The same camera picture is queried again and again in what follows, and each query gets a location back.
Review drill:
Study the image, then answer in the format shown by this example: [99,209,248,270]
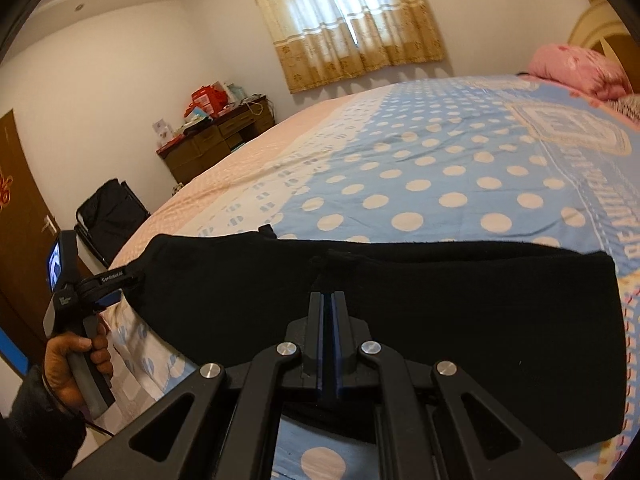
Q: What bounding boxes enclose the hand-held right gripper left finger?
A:
[65,291,331,480]

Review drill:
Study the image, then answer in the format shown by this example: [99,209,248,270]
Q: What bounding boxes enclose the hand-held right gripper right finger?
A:
[330,291,581,480]

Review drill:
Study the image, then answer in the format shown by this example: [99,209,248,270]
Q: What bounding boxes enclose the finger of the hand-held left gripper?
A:
[75,262,147,307]

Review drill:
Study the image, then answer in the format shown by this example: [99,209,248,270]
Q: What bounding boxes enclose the black pants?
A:
[107,225,631,453]

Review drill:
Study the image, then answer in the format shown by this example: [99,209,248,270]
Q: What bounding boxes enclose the person's left forearm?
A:
[0,365,88,480]

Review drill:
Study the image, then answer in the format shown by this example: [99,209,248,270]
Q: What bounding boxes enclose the person's left hand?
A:
[44,320,115,407]

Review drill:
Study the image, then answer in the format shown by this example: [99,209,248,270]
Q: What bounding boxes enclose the black folding chair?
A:
[75,178,152,268]

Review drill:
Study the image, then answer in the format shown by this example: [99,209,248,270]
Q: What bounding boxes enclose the brown wooden door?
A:
[0,109,68,376]

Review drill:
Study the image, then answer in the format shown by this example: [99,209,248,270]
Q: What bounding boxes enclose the white paper card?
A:
[152,119,174,149]

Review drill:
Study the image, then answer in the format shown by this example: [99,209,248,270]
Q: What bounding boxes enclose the dark wooden desk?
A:
[156,105,276,186]

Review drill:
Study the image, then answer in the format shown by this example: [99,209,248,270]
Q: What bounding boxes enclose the red gift boxes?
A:
[185,85,226,120]

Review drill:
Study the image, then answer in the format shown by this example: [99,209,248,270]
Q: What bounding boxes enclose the bed with polka-dot cover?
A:
[107,74,640,480]

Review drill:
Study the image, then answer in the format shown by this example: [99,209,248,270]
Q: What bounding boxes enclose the beige patterned window curtain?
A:
[240,0,446,95]

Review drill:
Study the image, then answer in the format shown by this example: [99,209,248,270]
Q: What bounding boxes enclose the pink floral folded quilt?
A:
[527,42,633,101]

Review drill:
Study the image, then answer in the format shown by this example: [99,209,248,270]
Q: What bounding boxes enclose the striped pillow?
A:
[607,92,640,122]

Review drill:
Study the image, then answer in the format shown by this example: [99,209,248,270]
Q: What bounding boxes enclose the cream wooden headboard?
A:
[567,0,640,93]

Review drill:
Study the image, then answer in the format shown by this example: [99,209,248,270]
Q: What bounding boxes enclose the black cable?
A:
[77,407,118,438]

